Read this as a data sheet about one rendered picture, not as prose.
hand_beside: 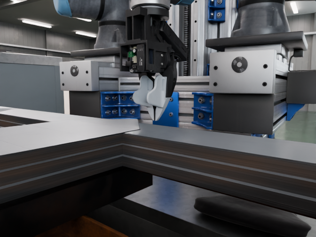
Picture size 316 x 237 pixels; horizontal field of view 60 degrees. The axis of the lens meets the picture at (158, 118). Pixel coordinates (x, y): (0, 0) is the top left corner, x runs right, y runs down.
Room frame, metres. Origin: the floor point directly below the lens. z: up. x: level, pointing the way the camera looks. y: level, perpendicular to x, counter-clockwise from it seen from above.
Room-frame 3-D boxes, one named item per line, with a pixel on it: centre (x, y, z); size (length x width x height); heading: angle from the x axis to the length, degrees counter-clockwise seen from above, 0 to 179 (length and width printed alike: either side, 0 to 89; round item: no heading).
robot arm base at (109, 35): (1.01, 0.15, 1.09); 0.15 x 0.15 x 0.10
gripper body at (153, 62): (0.54, 0.02, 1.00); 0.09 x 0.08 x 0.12; 141
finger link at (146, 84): (0.56, 0.03, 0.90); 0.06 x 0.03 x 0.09; 141
